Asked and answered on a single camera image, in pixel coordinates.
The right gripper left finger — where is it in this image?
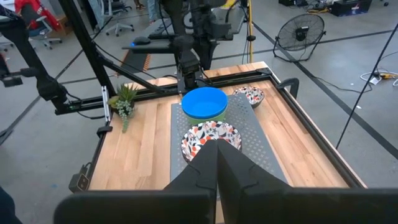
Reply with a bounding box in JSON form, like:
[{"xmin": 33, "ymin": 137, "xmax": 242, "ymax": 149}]
[{"xmin": 163, "ymin": 139, "xmax": 218, "ymax": 191}]

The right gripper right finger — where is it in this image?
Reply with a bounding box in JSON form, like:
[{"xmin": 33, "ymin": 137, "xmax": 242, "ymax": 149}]
[{"xmin": 216, "ymin": 139, "xmax": 292, "ymax": 224}]

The floral patterned mini bowl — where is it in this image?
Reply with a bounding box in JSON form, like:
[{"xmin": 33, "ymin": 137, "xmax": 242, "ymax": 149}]
[
  {"xmin": 232, "ymin": 86, "xmax": 266, "ymax": 110},
  {"xmin": 180, "ymin": 120, "xmax": 243, "ymax": 164},
  {"xmin": 182, "ymin": 149, "xmax": 197, "ymax": 165}
]

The green bowl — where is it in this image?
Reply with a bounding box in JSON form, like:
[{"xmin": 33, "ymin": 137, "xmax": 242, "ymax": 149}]
[{"xmin": 185, "ymin": 109, "xmax": 228, "ymax": 126}]

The light blue bowl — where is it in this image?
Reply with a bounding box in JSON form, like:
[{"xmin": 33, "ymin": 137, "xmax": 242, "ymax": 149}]
[{"xmin": 181, "ymin": 86, "xmax": 229, "ymax": 120}]

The grey perforated metal shelf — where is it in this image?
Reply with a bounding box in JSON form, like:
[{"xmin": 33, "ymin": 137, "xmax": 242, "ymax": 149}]
[{"xmin": 169, "ymin": 92, "xmax": 289, "ymax": 184}]

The artificial succulent plant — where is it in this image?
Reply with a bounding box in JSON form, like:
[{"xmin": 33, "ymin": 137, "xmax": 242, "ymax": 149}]
[{"xmin": 107, "ymin": 83, "xmax": 140, "ymax": 134}]

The silver aluminium bar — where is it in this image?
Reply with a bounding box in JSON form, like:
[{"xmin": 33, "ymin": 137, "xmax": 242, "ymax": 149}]
[{"xmin": 101, "ymin": 85, "xmax": 112, "ymax": 123}]

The black orange striped mat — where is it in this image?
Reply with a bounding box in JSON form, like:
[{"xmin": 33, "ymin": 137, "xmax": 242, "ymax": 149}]
[{"xmin": 119, "ymin": 51, "xmax": 152, "ymax": 74}]

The black desk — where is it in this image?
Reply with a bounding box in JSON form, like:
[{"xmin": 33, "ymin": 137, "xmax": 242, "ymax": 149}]
[{"xmin": 121, "ymin": 6, "xmax": 247, "ymax": 72}]

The black computer mouse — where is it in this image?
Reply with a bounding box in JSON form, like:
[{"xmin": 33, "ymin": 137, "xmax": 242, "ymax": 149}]
[{"xmin": 131, "ymin": 36, "xmax": 152, "ymax": 46}]

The black floor fan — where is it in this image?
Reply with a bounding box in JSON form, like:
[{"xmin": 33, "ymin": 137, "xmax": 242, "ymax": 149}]
[{"xmin": 272, "ymin": 12, "xmax": 327, "ymax": 63}]

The white office chair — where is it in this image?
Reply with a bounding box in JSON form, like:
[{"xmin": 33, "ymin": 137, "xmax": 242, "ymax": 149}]
[{"xmin": 104, "ymin": 0, "xmax": 136, "ymax": 37}]

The person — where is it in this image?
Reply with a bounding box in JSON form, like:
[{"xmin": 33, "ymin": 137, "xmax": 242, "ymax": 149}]
[{"xmin": 132, "ymin": 0, "xmax": 161, "ymax": 25}]

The black equipment case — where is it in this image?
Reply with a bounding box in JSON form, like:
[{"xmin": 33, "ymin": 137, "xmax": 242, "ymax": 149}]
[
  {"xmin": 328, "ymin": 0, "xmax": 373, "ymax": 18},
  {"xmin": 278, "ymin": 0, "xmax": 308, "ymax": 7}
]

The grey office chair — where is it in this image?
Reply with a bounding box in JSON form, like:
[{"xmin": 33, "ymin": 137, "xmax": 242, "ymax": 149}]
[{"xmin": 18, "ymin": 12, "xmax": 63, "ymax": 50}]

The red jacket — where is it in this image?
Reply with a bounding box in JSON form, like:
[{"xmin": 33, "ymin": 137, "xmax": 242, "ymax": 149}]
[{"xmin": 14, "ymin": 0, "xmax": 62, "ymax": 30}]

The black aluminium frame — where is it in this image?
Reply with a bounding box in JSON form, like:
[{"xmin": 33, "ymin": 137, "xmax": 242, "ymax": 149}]
[{"xmin": 0, "ymin": 0, "xmax": 368, "ymax": 194}]

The black frame clamp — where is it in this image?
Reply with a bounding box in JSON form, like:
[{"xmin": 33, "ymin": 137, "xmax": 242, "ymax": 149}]
[
  {"xmin": 276, "ymin": 77, "xmax": 300, "ymax": 100},
  {"xmin": 96, "ymin": 124, "xmax": 113, "ymax": 138}
]

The yellow cable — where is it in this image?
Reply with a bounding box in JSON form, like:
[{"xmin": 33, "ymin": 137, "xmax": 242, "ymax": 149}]
[{"xmin": 246, "ymin": 0, "xmax": 257, "ymax": 65}]

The thin black hanging cable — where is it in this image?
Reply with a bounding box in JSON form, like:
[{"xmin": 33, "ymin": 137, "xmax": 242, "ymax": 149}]
[{"xmin": 335, "ymin": 23, "xmax": 398, "ymax": 150}]

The white power strip with cables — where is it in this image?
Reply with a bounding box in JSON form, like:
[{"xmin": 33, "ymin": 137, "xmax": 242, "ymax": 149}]
[{"xmin": 359, "ymin": 70, "xmax": 398, "ymax": 88}]

